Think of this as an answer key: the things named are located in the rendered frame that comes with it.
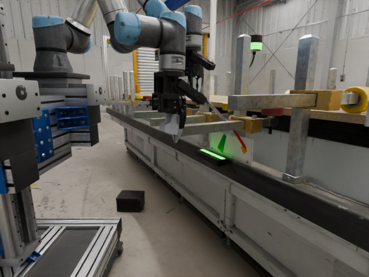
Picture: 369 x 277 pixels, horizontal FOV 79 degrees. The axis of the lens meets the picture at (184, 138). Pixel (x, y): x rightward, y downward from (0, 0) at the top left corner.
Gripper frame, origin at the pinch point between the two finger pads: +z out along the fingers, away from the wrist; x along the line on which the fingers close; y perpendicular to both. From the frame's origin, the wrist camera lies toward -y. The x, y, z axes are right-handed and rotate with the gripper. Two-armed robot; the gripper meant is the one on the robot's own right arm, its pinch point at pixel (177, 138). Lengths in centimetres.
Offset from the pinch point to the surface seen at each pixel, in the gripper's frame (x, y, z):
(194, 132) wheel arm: 1.5, -5.3, -1.9
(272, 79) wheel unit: -83, -135, -27
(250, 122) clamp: 4.1, -26.3, -4.3
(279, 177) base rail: 17.3, -27.7, 11.3
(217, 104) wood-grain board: -41, -46, -8
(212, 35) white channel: -160, -122, -77
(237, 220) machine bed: -27, -54, 59
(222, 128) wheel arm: 1.5, -16.2, -2.4
